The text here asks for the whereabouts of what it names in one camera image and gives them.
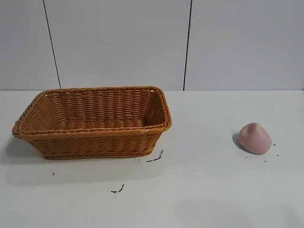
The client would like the pink peach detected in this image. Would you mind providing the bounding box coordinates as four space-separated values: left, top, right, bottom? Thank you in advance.
238 122 272 155

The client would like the brown woven wicker basket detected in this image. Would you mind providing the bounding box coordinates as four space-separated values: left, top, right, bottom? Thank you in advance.
11 85 173 160

